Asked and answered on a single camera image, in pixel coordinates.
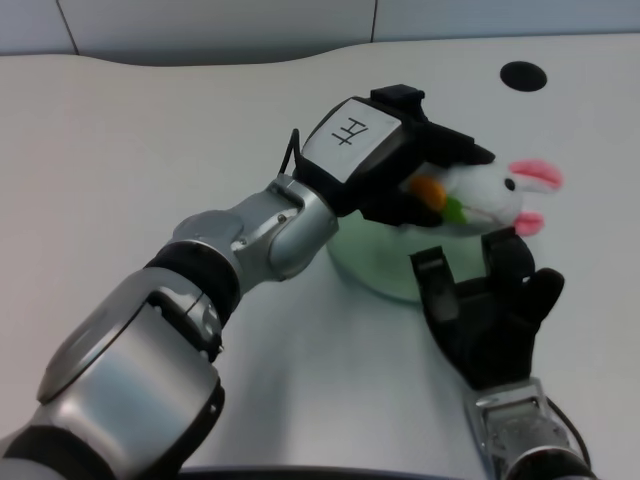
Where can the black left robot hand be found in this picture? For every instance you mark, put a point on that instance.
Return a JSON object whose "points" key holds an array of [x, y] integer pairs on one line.
{"points": [[380, 160]]}

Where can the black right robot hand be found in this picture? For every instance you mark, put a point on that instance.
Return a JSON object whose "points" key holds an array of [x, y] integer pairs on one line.
{"points": [[490, 320]]}

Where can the white rabbit plush doll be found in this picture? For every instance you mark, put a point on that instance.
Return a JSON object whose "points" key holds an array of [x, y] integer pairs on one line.
{"points": [[492, 197]]}

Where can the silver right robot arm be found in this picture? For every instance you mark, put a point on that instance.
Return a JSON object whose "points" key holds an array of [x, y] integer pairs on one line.
{"points": [[525, 435]]}

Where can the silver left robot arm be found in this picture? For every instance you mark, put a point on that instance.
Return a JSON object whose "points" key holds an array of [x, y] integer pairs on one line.
{"points": [[165, 310]]}

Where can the green round plate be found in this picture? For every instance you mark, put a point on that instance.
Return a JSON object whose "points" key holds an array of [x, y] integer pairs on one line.
{"points": [[380, 260]]}

